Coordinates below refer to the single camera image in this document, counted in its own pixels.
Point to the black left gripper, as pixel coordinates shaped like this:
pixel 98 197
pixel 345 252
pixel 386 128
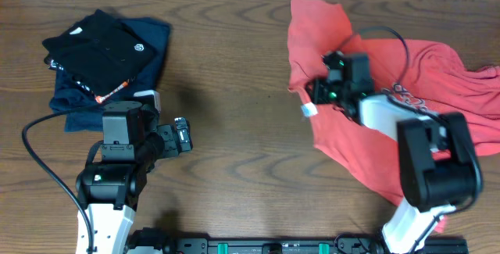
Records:
pixel 170 146

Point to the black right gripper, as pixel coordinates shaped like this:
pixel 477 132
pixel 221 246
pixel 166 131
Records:
pixel 315 91

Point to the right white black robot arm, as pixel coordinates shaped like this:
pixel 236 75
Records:
pixel 438 167

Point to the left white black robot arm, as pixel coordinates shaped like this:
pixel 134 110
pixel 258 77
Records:
pixel 108 190

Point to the folded black shirt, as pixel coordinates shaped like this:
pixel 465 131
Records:
pixel 101 51

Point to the folded navy blue shirt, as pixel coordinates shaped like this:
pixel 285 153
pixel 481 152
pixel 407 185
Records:
pixel 153 32

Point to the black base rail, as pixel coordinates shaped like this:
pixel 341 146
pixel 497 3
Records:
pixel 297 246

